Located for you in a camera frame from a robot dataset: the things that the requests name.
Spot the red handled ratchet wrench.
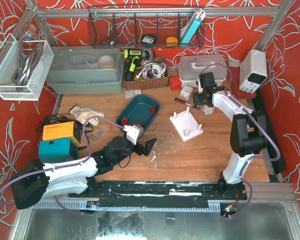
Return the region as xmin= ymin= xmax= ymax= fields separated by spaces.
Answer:
xmin=174 ymin=97 xmax=200 ymax=110

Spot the plastic bag with parts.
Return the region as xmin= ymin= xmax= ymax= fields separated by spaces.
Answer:
xmin=202 ymin=105 xmax=215 ymax=115

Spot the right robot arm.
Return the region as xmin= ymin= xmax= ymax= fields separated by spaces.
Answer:
xmin=193 ymin=72 xmax=268 ymax=195

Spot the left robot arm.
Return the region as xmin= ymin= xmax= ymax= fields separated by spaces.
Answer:
xmin=9 ymin=136 xmax=157 ymax=210

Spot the red spool spring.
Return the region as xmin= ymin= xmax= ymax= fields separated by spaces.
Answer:
xmin=121 ymin=117 xmax=129 ymax=126

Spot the small red spring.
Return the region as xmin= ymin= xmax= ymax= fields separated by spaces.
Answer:
xmin=150 ymin=105 xmax=157 ymax=116

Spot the white power plug adapter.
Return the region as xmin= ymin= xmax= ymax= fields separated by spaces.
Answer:
xmin=179 ymin=85 xmax=194 ymax=101

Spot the red small box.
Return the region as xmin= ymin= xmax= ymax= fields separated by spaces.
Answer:
xmin=168 ymin=76 xmax=182 ymax=91

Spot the teal plastic tray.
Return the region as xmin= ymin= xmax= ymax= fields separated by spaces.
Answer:
xmin=115 ymin=94 xmax=160 ymax=133

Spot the woven brown basket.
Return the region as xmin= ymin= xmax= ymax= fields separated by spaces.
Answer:
xmin=122 ymin=69 xmax=169 ymax=90

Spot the clear small label bag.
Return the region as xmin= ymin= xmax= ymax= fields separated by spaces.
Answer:
xmin=125 ymin=89 xmax=142 ymax=99

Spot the white power supply unit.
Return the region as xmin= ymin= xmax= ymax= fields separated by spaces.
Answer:
xmin=239 ymin=49 xmax=267 ymax=94

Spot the yellow tape measure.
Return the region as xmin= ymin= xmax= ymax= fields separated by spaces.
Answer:
xmin=166 ymin=36 xmax=179 ymax=48

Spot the white work glove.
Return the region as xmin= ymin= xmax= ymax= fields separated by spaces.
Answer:
xmin=69 ymin=105 xmax=105 ymax=124

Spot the orange power box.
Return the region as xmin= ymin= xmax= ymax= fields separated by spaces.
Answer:
xmin=42 ymin=121 xmax=81 ymax=143

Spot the teal power box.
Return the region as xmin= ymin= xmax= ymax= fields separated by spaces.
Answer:
xmin=38 ymin=137 xmax=78 ymax=164

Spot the grey plastic storage box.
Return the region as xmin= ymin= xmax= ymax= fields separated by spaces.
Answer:
xmin=46 ymin=46 xmax=124 ymax=95

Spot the clear acrylic hanging box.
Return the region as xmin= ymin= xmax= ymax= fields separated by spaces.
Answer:
xmin=0 ymin=34 xmax=54 ymax=101

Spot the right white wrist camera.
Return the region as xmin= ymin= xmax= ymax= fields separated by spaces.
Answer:
xmin=196 ymin=77 xmax=203 ymax=93

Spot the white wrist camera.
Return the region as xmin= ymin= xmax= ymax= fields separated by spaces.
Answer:
xmin=123 ymin=124 xmax=144 ymax=145
xmin=196 ymin=77 xmax=203 ymax=93

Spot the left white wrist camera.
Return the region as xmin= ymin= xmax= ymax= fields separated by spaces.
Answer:
xmin=123 ymin=124 xmax=144 ymax=145

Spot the white peg base plate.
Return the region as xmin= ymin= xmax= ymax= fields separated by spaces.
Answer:
xmin=169 ymin=106 xmax=204 ymax=142

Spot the white plastic case with handle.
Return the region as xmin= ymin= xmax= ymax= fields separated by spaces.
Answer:
xmin=178 ymin=54 xmax=228 ymax=88

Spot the metal bracket piece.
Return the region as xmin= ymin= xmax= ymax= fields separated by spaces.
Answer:
xmin=87 ymin=127 xmax=104 ymax=141

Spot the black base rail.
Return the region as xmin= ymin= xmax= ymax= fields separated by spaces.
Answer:
xmin=68 ymin=180 xmax=248 ymax=209

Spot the white coiled cable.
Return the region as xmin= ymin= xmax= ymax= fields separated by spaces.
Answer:
xmin=136 ymin=62 xmax=167 ymax=79

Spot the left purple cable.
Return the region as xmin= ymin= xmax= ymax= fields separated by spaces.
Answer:
xmin=0 ymin=116 xmax=128 ymax=216

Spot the purple cable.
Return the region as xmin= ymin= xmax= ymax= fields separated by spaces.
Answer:
xmin=197 ymin=63 xmax=281 ymax=221
xmin=0 ymin=116 xmax=128 ymax=216

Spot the green yellow cordless drill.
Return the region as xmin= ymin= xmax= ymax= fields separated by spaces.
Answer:
xmin=123 ymin=48 xmax=150 ymax=82

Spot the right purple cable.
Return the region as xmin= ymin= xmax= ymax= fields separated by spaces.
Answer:
xmin=197 ymin=63 xmax=281 ymax=221

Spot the black cable duct strip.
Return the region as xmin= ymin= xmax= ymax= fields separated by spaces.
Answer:
xmin=252 ymin=90 xmax=286 ymax=174

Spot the black wire hanging basket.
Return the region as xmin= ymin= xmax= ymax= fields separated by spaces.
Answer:
xmin=87 ymin=5 xmax=206 ymax=50

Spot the aluminium frame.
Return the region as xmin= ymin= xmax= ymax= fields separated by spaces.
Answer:
xmin=0 ymin=0 xmax=300 ymax=240

